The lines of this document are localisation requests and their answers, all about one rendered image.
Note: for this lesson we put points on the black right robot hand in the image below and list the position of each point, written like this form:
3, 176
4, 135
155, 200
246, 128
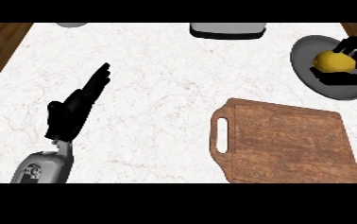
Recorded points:
336, 78

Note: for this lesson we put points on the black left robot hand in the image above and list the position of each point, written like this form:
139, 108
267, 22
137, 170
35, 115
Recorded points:
74, 108

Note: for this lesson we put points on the yellow lemon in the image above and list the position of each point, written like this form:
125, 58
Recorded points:
333, 61

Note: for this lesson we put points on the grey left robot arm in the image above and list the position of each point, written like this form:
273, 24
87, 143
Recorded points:
44, 168

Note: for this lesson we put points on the grey pan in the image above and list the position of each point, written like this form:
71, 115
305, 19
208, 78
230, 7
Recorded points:
307, 67

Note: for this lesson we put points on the brown wooden cutting board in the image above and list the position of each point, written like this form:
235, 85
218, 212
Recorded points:
283, 142

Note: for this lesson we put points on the grey round object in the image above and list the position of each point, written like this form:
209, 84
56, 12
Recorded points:
71, 24

